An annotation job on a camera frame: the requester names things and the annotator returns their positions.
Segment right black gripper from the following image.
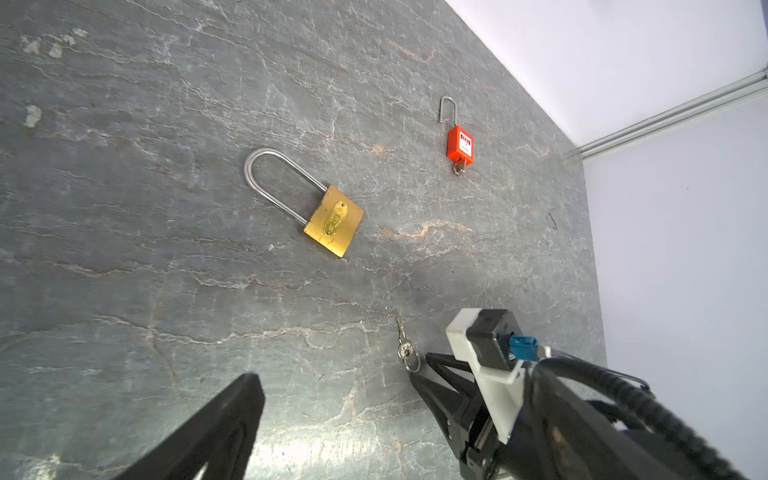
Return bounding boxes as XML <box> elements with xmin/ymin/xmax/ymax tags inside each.
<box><xmin>409</xmin><ymin>353</ymin><xmax>504</xmax><ymax>480</ymax></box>

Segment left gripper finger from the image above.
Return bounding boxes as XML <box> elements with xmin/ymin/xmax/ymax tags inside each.
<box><xmin>117</xmin><ymin>373</ymin><xmax>265</xmax><ymax>479</ymax></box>

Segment brass padlock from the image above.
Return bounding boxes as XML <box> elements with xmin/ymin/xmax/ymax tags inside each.
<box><xmin>243</xmin><ymin>147</ymin><xmax>364</xmax><ymax>258</ymax></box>

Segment silver key with ring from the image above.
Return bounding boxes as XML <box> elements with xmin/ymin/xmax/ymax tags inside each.
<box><xmin>453</xmin><ymin>159</ymin><xmax>467</xmax><ymax>176</ymax></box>

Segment red safety padlock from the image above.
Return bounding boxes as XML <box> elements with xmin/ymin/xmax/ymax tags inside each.
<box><xmin>438</xmin><ymin>95</ymin><xmax>475</xmax><ymax>169</ymax></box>

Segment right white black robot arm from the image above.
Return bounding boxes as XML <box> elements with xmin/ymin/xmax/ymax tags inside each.
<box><xmin>410</xmin><ymin>354</ymin><xmax>744</xmax><ymax>479</ymax></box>

